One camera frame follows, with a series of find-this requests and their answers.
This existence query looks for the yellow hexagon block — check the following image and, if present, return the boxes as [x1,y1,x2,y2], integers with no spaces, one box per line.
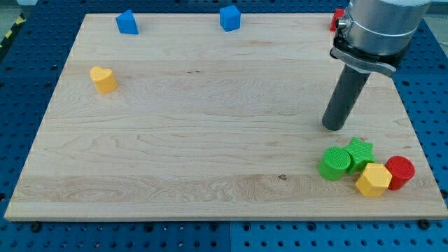
[355,163,392,197]

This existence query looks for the blue cube block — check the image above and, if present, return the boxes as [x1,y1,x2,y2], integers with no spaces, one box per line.
[219,5,241,32]

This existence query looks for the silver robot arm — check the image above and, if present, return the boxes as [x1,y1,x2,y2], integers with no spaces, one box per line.
[330,0,431,77]

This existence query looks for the red star block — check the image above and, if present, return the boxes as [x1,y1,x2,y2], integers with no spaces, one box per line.
[330,8,345,32]

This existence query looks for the green star block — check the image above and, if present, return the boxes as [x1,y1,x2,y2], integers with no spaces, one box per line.
[344,137,376,174]

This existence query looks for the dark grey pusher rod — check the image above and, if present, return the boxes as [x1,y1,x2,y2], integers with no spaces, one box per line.
[322,65,370,131]

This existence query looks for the blue triangular prism block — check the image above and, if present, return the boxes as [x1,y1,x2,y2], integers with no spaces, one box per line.
[115,9,139,35]

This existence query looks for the red cylinder block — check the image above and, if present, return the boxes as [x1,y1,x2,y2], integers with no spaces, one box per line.
[385,155,415,190]

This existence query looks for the light wooden board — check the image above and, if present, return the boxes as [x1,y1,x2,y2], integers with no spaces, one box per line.
[5,13,447,222]

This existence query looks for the green cylinder block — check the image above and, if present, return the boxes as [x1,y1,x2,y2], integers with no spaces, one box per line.
[318,146,351,181]

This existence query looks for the yellow heart block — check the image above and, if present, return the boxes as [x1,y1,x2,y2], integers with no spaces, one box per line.
[90,66,118,94]

